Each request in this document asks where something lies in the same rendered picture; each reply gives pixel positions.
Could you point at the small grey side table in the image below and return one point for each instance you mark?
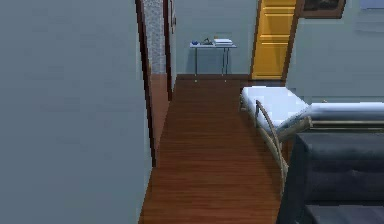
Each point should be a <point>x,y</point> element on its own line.
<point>213,46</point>

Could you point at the white lounge chair wooden frame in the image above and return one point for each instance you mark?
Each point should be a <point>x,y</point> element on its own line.
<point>280,105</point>

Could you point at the small blue bowl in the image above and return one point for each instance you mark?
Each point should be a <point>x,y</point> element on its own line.
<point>195,42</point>

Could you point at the yellow panelled room door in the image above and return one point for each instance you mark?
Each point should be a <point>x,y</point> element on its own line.
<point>272,40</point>

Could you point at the dark grey sofa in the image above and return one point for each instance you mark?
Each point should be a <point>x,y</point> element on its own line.
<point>336,176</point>

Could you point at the dark framed wall picture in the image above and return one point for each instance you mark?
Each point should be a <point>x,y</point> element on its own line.
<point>322,8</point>

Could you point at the stack of white books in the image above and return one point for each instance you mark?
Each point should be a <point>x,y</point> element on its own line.
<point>223,42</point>

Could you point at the small dark object on table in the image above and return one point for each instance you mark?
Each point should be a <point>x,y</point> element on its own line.
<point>207,42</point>

